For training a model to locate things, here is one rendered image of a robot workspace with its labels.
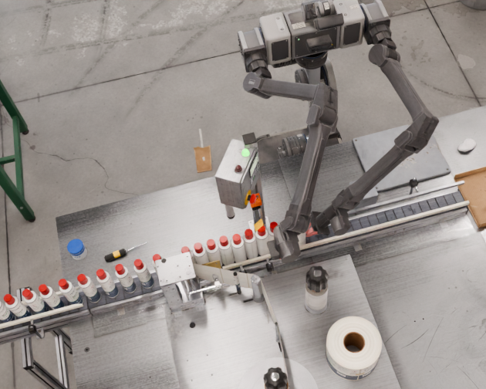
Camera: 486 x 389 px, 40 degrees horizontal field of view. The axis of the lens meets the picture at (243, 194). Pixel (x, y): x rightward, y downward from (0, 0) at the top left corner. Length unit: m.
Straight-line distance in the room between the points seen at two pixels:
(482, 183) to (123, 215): 1.60
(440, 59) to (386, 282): 2.19
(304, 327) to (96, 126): 2.30
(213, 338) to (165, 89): 2.25
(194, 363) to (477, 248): 1.27
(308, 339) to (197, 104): 2.18
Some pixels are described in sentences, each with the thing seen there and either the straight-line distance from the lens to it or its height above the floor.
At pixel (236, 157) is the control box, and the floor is 1.48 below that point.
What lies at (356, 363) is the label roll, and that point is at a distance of 2.52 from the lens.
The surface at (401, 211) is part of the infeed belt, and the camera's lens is 2.96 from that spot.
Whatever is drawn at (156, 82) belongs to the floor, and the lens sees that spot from 4.61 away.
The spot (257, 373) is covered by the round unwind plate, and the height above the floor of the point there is 0.89.
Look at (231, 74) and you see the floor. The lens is 4.56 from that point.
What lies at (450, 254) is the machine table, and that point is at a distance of 2.95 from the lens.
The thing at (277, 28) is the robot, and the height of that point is 1.53.
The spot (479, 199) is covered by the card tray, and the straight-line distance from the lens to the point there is 3.10.
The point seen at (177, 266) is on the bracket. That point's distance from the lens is 2.56.
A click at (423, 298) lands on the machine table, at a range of 2.85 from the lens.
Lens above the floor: 3.43
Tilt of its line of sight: 59 degrees down
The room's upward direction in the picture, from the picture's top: 9 degrees counter-clockwise
